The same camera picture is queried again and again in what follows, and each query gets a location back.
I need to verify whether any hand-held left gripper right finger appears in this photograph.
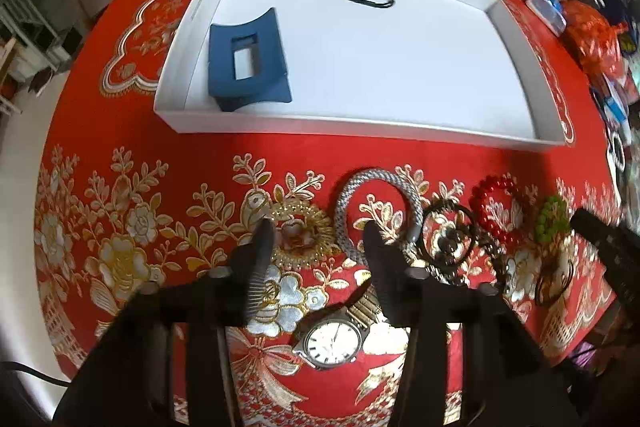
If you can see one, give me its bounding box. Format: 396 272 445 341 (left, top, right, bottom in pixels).
362 222 583 427

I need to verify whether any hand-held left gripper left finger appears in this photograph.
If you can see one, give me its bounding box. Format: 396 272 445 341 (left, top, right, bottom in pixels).
52 218 277 427

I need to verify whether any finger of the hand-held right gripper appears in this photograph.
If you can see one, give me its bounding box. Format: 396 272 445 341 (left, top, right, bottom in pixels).
570 207 640 258

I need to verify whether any green bead bracelet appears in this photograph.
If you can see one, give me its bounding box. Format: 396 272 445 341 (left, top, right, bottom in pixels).
534 194 571 244

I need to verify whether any grey braided bracelet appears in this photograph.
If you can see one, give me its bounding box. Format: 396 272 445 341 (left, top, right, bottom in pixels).
334 168 426 265

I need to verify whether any clear spiral coil hair tie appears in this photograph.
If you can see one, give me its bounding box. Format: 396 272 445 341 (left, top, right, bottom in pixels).
267 202 337 267

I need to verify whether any thin black tie wooden charm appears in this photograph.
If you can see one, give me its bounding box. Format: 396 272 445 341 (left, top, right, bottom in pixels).
534 247 576 307

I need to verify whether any gold band wristwatch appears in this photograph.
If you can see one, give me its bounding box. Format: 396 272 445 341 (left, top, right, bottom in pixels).
291 289 383 370

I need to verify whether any dark bead bracelet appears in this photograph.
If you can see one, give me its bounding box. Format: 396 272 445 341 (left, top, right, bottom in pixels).
430 232 518 295

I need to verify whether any black hair tie with bead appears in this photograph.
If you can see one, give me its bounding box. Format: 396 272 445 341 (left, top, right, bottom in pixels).
417 199 478 268

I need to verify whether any red bead bracelet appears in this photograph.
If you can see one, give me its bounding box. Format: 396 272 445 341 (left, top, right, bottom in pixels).
470 174 523 248

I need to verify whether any white rectangular tray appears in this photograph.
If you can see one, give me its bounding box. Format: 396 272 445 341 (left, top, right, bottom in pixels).
152 0 576 152

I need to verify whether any red floral tablecloth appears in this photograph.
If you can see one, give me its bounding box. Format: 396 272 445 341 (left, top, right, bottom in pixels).
32 0 626 427

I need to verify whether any orange plastic bag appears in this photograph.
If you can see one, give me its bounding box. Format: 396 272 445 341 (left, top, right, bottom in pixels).
562 0 625 74

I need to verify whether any blue hair claw clip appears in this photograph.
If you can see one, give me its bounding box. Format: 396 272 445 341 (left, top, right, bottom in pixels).
207 7 293 112

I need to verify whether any blue and white box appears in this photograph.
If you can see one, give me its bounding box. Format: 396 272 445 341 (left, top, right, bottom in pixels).
524 0 568 38

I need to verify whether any metal rack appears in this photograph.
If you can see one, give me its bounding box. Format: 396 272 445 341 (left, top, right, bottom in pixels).
0 0 63 75

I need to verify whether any black cable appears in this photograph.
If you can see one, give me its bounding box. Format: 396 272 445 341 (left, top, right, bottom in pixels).
0 359 71 389

